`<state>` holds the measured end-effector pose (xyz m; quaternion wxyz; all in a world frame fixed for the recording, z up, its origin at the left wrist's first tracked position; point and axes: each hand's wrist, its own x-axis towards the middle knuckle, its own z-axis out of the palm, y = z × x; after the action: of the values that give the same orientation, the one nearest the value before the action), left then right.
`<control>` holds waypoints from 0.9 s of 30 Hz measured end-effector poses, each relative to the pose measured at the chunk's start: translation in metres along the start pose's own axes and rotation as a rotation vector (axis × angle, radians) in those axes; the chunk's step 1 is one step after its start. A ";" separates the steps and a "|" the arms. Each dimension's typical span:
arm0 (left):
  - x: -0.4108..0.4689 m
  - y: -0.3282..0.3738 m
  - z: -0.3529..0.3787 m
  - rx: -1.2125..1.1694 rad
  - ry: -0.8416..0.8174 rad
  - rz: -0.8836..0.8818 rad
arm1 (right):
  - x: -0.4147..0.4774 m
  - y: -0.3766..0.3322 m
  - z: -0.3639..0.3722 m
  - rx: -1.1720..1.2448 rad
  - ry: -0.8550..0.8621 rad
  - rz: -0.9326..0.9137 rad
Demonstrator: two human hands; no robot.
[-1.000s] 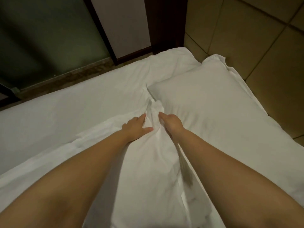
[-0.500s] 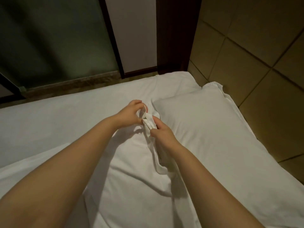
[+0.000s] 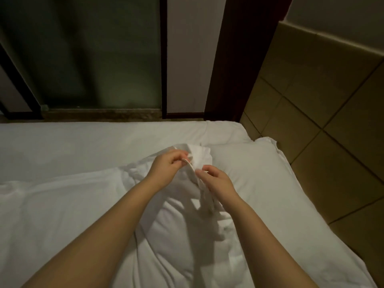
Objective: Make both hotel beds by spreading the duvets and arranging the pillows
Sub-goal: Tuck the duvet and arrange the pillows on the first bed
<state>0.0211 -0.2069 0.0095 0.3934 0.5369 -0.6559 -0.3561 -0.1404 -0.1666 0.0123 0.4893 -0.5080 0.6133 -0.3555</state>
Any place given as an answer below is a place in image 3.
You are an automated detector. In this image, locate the person's left hand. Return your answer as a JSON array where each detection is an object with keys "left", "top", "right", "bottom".
[{"left": 147, "top": 148, "right": 193, "bottom": 191}]

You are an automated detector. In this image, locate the person's right hand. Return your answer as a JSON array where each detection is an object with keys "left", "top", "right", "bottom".
[{"left": 195, "top": 164, "right": 241, "bottom": 208}]

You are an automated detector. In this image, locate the white pillow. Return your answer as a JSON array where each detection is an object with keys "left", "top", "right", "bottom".
[{"left": 207, "top": 136, "right": 376, "bottom": 288}]

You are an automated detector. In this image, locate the white duvet cover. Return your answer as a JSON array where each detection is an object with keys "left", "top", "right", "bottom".
[{"left": 123, "top": 142, "right": 253, "bottom": 288}]

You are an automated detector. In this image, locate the white bed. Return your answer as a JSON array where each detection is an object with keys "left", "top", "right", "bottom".
[{"left": 0, "top": 120, "right": 379, "bottom": 288}]

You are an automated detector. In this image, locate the person's left forearm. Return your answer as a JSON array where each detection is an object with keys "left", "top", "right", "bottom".
[{"left": 24, "top": 180, "right": 160, "bottom": 288}]

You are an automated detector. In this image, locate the person's right forearm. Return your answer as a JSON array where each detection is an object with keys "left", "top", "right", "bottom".
[{"left": 225, "top": 198, "right": 319, "bottom": 288}]

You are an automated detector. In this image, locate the tan padded headboard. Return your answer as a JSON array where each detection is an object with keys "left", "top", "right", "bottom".
[{"left": 239, "top": 21, "right": 384, "bottom": 286}]

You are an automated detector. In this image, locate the dark wooden wall panel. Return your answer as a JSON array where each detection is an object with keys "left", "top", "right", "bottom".
[{"left": 204, "top": 0, "right": 295, "bottom": 122}]

